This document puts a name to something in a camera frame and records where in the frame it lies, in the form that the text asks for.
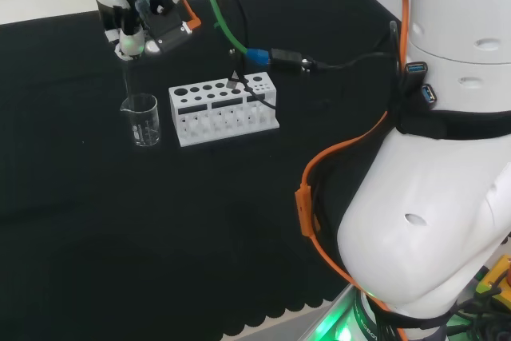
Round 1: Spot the clear glass beaker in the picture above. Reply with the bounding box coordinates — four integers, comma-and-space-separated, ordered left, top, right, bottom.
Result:
119, 93, 162, 148

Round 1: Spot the black arm strap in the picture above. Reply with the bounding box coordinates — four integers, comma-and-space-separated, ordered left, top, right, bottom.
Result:
394, 106, 511, 141

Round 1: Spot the green cable with blue connector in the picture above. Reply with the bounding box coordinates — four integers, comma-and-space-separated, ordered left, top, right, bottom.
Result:
190, 0, 274, 68

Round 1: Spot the black cable with extension connector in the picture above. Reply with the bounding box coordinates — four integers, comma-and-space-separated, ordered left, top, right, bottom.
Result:
270, 19, 404, 77

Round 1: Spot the black bench cloth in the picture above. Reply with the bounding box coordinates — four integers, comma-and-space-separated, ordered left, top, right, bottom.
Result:
0, 0, 405, 339

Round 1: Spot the white test tube rack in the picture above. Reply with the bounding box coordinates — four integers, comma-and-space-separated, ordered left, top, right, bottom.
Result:
168, 71, 281, 148

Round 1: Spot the orange flat cable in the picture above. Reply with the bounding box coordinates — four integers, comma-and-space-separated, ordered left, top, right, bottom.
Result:
294, 0, 411, 341

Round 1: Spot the black cable with silver plug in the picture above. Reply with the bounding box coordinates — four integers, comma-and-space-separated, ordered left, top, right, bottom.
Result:
208, 0, 279, 111

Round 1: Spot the short orange camera cable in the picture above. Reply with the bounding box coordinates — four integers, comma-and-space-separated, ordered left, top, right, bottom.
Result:
175, 0, 204, 34

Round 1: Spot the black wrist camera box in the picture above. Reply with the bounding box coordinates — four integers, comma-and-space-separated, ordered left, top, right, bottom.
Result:
148, 10, 190, 54

